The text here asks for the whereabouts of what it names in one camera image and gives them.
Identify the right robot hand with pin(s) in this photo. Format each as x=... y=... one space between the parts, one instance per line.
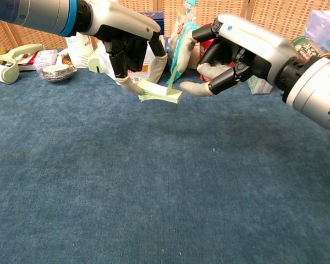
x=253 y=46

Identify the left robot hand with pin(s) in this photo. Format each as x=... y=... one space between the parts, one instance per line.
x=121 y=24

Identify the single green sticky note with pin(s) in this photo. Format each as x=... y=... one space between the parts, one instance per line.
x=172 y=82

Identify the green sticky note pad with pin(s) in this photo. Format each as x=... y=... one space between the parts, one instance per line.
x=159 y=94

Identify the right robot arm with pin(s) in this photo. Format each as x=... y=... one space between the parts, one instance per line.
x=310 y=88

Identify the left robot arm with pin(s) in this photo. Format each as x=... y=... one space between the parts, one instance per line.
x=38 y=13

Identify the navy blue long box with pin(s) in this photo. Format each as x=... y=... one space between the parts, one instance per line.
x=155 y=16

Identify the wicker folding screen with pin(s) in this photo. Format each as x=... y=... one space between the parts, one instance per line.
x=269 y=13

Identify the white long tissue box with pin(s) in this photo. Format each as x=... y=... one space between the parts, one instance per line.
x=259 y=85

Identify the white paper cup stack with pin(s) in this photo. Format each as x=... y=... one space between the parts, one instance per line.
x=81 y=52

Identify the pale green holder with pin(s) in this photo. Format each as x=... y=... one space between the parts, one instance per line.
x=93 y=65

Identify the red instant noodle cup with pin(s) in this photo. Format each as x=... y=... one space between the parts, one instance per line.
x=206 y=30

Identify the blue small pack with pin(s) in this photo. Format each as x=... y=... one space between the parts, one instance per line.
x=167 y=45

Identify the green tea bottle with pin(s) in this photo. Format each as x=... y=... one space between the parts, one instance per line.
x=305 y=45

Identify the teal snack bag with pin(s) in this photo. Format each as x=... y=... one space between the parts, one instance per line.
x=178 y=35

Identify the small brown snack packet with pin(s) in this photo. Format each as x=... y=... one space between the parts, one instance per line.
x=65 y=62

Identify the white blue soft pack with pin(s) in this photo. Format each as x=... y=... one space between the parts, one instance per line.
x=324 y=24

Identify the clear purple plastic box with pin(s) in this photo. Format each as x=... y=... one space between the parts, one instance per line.
x=45 y=57

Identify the red white small box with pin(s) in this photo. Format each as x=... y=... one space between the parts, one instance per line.
x=27 y=60

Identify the green white lint roller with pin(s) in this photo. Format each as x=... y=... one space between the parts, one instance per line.
x=6 y=74

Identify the blue tablecloth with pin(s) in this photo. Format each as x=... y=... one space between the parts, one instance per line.
x=165 y=178

